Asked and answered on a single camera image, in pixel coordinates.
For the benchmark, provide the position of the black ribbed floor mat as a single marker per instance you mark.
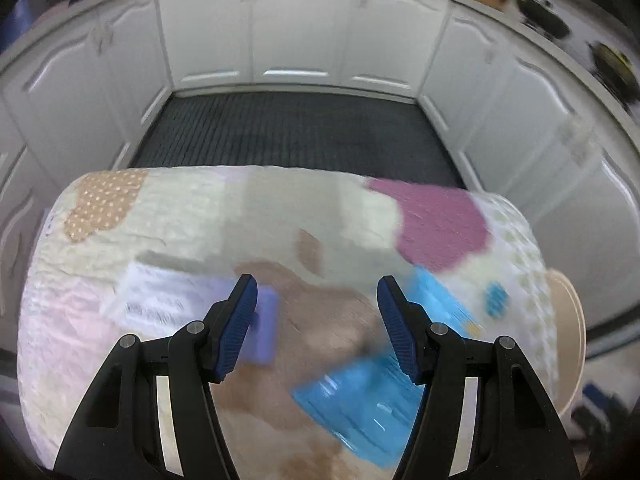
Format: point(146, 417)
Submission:
point(295, 130)

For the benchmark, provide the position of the black and yellow stove burner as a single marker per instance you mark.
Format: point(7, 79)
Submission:
point(612, 67)

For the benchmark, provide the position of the patchwork tablecloth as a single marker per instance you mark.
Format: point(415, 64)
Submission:
point(325, 230)

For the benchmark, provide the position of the purple packet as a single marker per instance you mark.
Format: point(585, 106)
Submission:
point(264, 330)

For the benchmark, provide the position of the small blue square wrapper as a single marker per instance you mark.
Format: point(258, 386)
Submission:
point(496, 300)

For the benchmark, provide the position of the beige round stool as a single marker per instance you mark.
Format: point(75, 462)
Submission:
point(570, 340)

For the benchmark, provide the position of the black frying pan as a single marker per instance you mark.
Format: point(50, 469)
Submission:
point(542, 15)

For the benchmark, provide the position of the white kitchen cabinets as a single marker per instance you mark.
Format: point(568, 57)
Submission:
point(300, 25)

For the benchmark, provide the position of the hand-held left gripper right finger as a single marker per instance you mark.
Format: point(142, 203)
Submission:
point(397, 330)

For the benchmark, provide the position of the blue plastic packet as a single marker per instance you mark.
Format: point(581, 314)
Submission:
point(360, 405)

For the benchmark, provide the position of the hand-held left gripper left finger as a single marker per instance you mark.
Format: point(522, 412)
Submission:
point(237, 325)

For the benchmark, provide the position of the light blue flat packet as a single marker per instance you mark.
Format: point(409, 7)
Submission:
point(445, 305)

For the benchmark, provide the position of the white cardboard box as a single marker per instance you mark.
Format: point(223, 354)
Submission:
point(165, 295)

